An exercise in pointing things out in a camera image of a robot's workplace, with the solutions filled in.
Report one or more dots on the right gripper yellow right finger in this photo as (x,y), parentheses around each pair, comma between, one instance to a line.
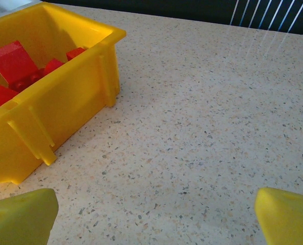
(286,219)

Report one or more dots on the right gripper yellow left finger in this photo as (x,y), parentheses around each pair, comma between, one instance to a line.
(19,219)

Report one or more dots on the yellow plastic bin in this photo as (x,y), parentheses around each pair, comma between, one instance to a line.
(64,102)

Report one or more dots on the white plastic bin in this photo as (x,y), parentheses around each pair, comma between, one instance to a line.
(13,5)

